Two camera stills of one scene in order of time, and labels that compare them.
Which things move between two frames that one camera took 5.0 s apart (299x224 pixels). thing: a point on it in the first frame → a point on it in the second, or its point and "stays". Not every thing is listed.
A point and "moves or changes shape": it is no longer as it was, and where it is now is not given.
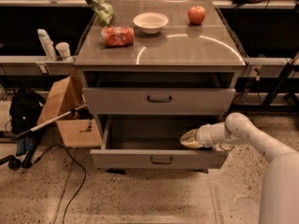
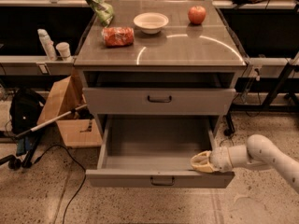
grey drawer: [153, 143] moves or changes shape
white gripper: [204, 135] → [220, 160]
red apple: [196, 15] stays
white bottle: [48, 45] stays
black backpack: [24, 110] stays
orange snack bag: [118, 36] stays
